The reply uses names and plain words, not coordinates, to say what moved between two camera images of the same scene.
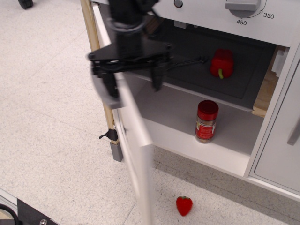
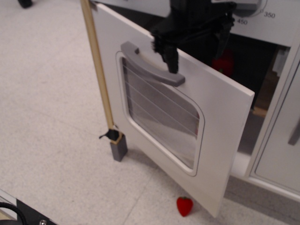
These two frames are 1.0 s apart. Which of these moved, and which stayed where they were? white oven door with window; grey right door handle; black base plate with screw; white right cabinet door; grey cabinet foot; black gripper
Moved: white oven door with window; black gripper
Stayed: grey right door handle; white right cabinet door; black base plate with screw; grey cabinet foot
